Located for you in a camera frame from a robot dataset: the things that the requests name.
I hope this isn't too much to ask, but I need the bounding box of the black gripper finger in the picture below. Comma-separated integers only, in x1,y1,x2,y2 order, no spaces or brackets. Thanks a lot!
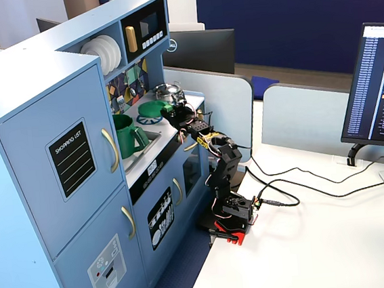
164,113,182,130
171,103,190,115

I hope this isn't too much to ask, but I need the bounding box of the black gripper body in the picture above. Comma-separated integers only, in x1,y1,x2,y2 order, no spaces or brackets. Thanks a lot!
174,106,200,130

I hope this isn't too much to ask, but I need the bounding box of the green round plate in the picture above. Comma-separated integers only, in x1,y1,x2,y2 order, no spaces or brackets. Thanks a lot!
136,99,176,121

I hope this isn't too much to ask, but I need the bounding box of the black and red arm base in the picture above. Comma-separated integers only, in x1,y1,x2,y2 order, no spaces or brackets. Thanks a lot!
205,192,263,249

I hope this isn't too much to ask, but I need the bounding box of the steel toy pot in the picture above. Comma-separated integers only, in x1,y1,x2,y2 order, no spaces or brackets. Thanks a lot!
152,80,187,108

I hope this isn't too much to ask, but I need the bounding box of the silver toy sink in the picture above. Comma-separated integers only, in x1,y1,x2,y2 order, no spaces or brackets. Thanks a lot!
120,129,165,174

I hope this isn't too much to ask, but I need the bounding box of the tall grey desk divider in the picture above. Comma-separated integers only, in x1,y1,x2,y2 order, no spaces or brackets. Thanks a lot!
163,58,260,170

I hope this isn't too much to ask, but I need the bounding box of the green plastic mug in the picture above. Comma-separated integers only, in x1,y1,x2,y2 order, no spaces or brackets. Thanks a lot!
112,111,152,160

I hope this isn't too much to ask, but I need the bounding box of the black Dell monitor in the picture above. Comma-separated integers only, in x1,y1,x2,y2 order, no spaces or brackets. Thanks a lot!
160,24,240,81

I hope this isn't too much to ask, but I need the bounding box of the black toy microwave door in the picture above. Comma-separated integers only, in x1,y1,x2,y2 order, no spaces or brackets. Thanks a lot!
118,0,171,65

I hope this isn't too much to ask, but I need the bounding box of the black shopping list sticker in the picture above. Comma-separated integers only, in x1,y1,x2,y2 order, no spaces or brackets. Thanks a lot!
42,116,101,204

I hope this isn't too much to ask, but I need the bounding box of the low grey desk divider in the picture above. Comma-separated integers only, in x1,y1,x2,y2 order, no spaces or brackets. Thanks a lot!
255,75,356,152

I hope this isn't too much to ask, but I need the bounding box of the black table clamp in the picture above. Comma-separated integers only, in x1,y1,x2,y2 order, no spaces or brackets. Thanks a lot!
208,226,240,245

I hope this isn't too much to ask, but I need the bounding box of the light blue toy kitchen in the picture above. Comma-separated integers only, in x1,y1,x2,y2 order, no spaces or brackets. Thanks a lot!
0,0,225,288

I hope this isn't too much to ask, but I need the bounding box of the dark monitor back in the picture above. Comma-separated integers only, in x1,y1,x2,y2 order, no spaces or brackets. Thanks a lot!
36,16,60,34

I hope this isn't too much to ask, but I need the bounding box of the grey ice dispenser sticker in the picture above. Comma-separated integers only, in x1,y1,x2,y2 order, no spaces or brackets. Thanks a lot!
83,232,129,288

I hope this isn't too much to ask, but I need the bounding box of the black monitor stand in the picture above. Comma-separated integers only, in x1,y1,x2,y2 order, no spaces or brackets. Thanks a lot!
345,142,369,168

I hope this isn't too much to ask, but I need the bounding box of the lit computer monitor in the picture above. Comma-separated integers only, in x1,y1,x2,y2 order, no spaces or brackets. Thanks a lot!
329,20,384,156

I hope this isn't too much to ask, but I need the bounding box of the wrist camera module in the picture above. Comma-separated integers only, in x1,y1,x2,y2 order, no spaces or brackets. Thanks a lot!
171,91,188,108

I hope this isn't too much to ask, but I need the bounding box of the long gold fridge handle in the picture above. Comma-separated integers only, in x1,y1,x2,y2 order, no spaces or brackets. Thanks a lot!
100,126,121,175

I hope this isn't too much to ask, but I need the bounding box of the gold dishwasher handle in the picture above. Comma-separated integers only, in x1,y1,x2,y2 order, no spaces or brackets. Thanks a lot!
171,176,184,207

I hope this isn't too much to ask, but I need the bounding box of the yellow microwave handle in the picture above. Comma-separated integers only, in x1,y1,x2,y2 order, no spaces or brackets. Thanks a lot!
124,25,138,54

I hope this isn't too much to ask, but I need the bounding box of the short gold fridge handle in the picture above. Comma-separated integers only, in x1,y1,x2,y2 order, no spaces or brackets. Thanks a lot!
121,204,138,241

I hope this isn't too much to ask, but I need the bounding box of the short black looped cable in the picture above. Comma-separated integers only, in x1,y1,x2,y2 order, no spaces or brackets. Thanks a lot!
255,178,301,212

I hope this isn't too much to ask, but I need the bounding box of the long black cable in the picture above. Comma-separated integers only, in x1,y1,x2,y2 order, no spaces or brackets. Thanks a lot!
238,130,384,208

